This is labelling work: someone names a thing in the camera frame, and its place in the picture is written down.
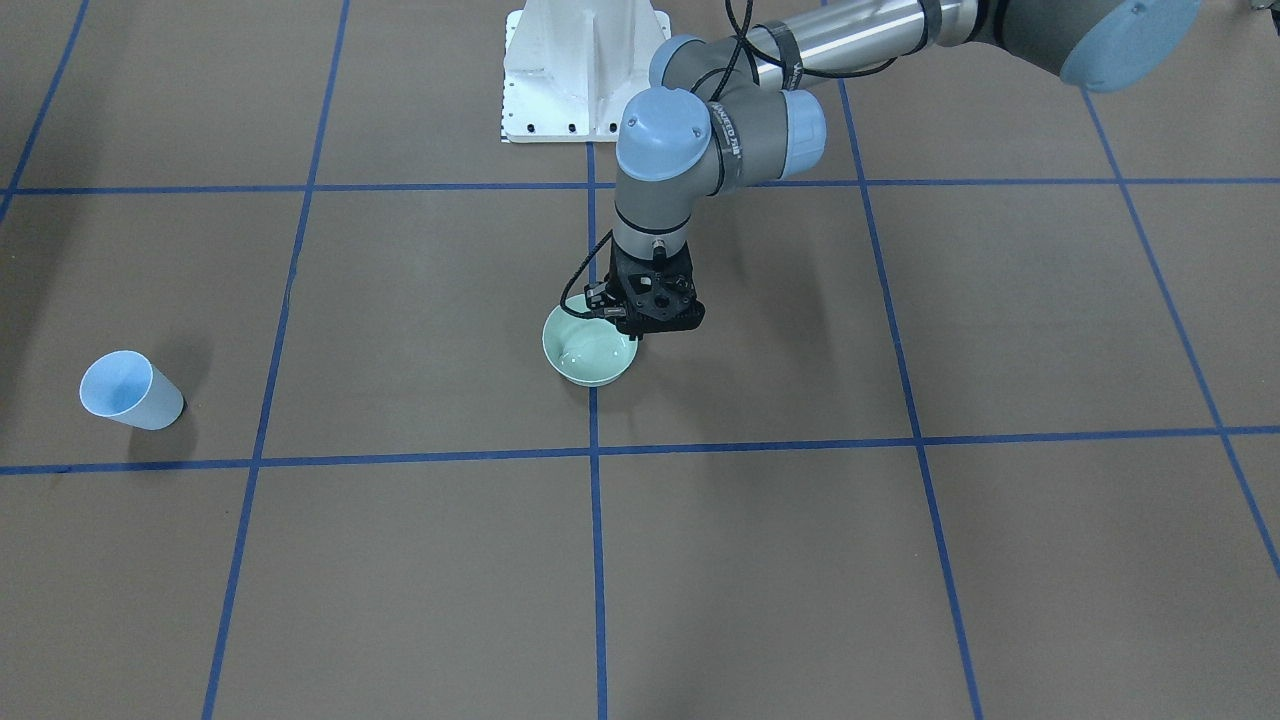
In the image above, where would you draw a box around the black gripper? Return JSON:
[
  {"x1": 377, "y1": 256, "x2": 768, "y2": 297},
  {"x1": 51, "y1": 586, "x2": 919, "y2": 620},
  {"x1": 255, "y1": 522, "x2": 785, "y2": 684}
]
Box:
[{"x1": 582, "y1": 245, "x2": 705, "y2": 337}]

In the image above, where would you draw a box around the mint green bowl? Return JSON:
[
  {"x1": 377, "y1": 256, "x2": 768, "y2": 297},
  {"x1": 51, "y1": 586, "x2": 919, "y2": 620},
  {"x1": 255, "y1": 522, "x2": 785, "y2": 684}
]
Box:
[{"x1": 541, "y1": 306, "x2": 640, "y2": 388}]

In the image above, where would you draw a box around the light blue plastic cup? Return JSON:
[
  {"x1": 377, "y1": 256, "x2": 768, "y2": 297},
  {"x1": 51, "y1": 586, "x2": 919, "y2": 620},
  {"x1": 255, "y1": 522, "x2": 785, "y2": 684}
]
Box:
[{"x1": 78, "y1": 350, "x2": 186, "y2": 430}]

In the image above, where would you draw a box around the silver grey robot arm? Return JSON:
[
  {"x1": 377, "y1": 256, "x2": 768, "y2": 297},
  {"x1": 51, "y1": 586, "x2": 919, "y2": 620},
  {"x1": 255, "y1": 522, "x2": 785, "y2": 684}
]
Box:
[{"x1": 559, "y1": 1, "x2": 1201, "y2": 340}]

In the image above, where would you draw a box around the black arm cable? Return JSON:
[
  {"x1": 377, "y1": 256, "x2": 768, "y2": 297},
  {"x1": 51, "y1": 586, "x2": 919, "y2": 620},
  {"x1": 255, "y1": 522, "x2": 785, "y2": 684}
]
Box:
[{"x1": 558, "y1": 231, "x2": 616, "y2": 322}]

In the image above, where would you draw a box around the white central mounting pedestal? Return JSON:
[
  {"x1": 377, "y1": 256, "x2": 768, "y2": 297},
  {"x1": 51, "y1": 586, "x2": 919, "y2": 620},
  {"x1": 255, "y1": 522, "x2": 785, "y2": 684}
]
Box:
[{"x1": 500, "y1": 1, "x2": 672, "y2": 143}]

